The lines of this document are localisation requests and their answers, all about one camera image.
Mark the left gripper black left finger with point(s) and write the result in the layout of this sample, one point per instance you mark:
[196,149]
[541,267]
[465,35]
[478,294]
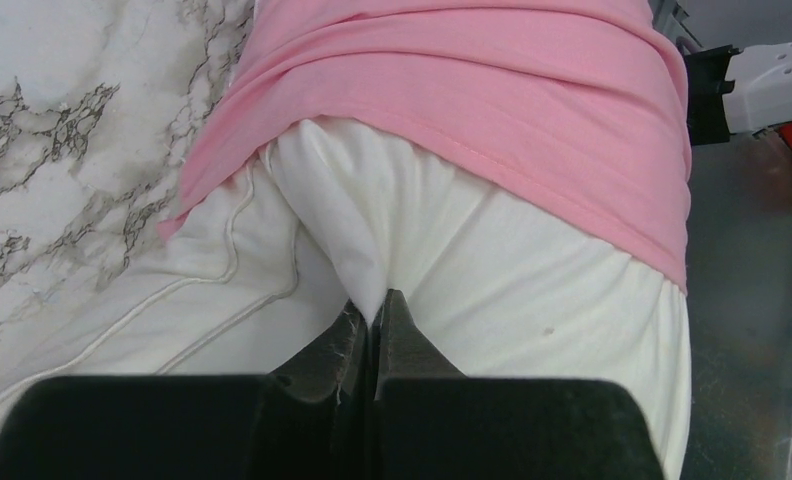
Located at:
[299,421]

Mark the white pillow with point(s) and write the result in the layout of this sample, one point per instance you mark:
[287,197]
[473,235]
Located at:
[334,211]

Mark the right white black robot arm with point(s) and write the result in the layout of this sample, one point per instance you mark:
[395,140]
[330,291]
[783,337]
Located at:
[735,91]

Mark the pink floral pillowcase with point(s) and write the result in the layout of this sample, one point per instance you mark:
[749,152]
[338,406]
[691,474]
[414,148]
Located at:
[578,107]

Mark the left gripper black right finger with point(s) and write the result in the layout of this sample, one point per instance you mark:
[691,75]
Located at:
[430,421]

